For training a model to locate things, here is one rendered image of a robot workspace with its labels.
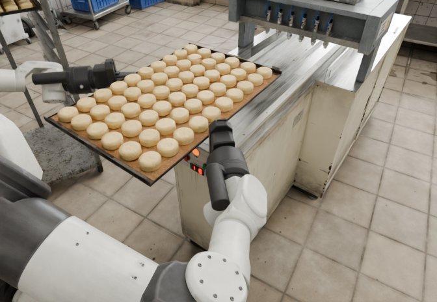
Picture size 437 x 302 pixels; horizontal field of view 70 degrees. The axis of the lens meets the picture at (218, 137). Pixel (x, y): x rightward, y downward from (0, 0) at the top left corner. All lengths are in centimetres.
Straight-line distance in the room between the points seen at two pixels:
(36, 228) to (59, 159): 196
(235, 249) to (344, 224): 163
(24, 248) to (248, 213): 33
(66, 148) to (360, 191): 203
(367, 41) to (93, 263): 132
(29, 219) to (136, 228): 160
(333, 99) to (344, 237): 83
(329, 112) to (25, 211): 146
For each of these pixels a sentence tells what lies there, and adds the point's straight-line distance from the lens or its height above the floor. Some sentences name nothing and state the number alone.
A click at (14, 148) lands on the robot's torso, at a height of 128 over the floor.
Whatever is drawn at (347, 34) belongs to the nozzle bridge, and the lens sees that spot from 158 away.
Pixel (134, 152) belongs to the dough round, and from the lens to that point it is 73.
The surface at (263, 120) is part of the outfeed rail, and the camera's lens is 117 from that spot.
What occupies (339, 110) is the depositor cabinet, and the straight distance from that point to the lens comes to 164.
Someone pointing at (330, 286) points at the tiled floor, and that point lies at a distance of 184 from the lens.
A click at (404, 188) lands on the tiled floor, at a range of 245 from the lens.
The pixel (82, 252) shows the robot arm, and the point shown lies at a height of 129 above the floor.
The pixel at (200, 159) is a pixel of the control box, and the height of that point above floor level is 78.
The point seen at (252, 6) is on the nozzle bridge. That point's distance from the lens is 174.
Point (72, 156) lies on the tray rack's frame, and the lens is 233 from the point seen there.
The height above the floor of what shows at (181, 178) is 57.
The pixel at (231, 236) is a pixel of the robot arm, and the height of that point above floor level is 116.
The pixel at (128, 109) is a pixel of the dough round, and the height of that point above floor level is 111.
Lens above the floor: 159
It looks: 40 degrees down
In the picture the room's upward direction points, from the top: straight up
